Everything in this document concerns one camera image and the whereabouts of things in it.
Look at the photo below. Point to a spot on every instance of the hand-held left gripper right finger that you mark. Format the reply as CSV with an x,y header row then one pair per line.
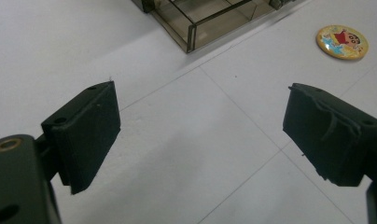
x,y
329,140

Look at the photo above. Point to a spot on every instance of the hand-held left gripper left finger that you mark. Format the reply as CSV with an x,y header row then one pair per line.
x,y
84,133

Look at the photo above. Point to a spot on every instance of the clear smoky plastic storage box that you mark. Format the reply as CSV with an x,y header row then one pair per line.
x,y
205,18

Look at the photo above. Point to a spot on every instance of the round yellow cartoon badge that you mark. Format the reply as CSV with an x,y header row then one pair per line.
x,y
342,42

